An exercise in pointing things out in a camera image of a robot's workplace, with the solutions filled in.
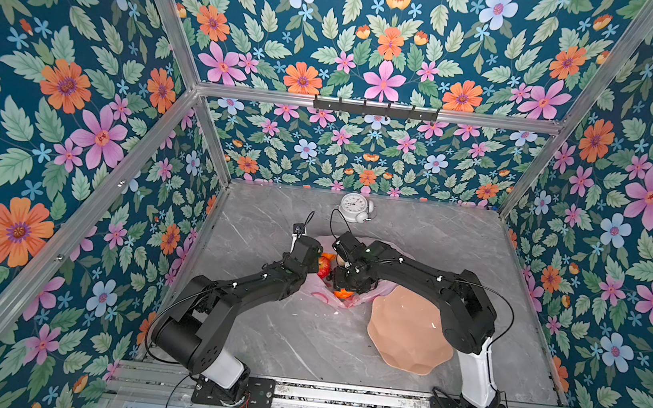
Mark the pink plastic bag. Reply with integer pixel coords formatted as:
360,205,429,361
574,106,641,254
298,235,397,310

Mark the pink flower-shaped bowl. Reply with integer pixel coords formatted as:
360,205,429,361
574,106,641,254
367,286,454,376

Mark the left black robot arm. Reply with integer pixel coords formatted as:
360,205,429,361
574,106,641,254
148,235,323,397

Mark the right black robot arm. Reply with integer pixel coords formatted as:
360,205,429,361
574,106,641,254
333,233,500,408

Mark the fake red apple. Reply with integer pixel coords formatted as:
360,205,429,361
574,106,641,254
316,260,332,279

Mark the fake persimmon orange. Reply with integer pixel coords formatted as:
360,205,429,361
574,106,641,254
334,288,355,301

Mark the white alarm clock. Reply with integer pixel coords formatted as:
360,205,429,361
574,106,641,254
336,193,375,224

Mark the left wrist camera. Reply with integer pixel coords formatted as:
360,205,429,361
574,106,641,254
291,222,307,244

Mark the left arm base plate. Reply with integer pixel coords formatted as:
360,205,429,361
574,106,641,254
190,376,277,408

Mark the black hook rail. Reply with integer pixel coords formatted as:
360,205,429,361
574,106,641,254
312,96,440,122

